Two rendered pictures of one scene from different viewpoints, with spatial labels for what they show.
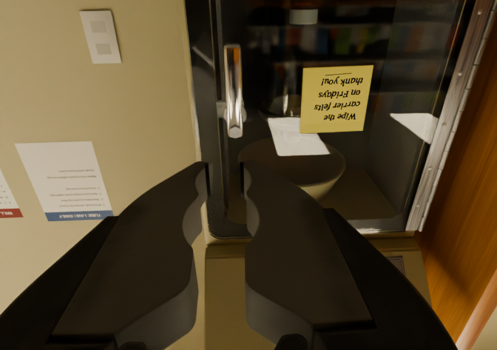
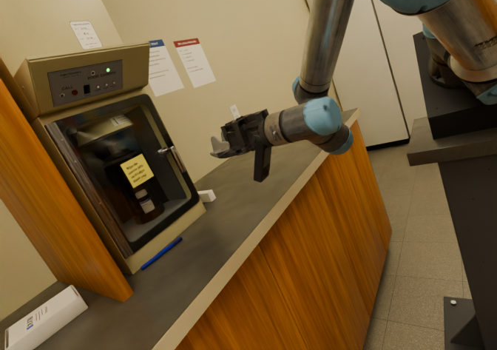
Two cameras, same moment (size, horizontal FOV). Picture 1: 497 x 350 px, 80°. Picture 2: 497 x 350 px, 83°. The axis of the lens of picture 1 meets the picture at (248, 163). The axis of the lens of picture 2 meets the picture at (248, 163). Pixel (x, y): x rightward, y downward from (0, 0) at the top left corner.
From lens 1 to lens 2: 72 cm
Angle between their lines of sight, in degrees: 65
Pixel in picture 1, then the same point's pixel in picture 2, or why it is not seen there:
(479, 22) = (109, 220)
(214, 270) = (145, 79)
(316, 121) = (139, 160)
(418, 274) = (42, 99)
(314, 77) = (149, 175)
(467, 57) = (102, 209)
